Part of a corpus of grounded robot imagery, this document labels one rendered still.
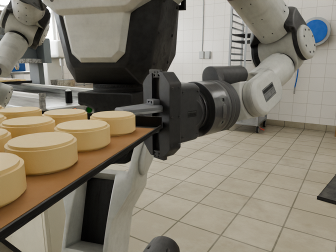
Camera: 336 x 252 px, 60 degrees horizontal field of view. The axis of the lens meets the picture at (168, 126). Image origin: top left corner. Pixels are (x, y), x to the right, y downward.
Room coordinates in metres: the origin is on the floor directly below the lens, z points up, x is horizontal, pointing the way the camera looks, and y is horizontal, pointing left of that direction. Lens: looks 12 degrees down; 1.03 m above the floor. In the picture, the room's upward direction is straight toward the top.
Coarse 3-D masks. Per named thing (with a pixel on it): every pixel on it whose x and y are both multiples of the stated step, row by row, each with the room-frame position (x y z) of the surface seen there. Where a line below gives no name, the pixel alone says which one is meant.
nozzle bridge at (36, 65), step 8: (48, 40) 1.98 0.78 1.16; (32, 48) 1.98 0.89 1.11; (40, 48) 1.97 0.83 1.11; (48, 48) 1.98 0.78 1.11; (24, 56) 1.93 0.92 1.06; (32, 56) 1.97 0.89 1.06; (40, 56) 1.98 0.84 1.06; (48, 56) 1.97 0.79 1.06; (32, 64) 2.06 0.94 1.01; (40, 64) 2.04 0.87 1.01; (32, 72) 2.07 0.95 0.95; (40, 72) 2.03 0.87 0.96; (32, 80) 2.07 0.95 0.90; (40, 80) 2.03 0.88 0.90
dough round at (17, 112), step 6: (6, 108) 0.36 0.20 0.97; (12, 108) 0.36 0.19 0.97; (18, 108) 0.36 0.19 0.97; (24, 108) 0.36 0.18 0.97; (30, 108) 0.36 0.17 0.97; (36, 108) 0.36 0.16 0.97; (6, 114) 0.33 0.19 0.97; (12, 114) 0.33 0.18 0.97; (18, 114) 0.33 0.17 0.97; (24, 114) 0.33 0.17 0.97; (30, 114) 0.34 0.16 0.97; (36, 114) 0.35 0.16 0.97
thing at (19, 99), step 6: (12, 96) 1.27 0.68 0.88; (18, 96) 1.24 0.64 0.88; (24, 96) 1.21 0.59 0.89; (30, 96) 1.18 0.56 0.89; (36, 96) 1.15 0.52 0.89; (42, 96) 1.15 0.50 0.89; (12, 102) 1.27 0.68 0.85; (18, 102) 1.24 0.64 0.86; (24, 102) 1.21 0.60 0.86; (30, 102) 1.18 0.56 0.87; (36, 102) 1.15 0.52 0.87; (42, 102) 1.15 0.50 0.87; (42, 108) 1.15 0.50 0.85
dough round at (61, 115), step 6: (42, 114) 0.33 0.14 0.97; (48, 114) 0.32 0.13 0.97; (54, 114) 0.32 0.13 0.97; (60, 114) 0.32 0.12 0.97; (66, 114) 0.32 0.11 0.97; (72, 114) 0.32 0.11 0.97; (78, 114) 0.33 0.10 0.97; (84, 114) 0.33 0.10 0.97; (60, 120) 0.31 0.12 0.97; (66, 120) 0.31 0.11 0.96
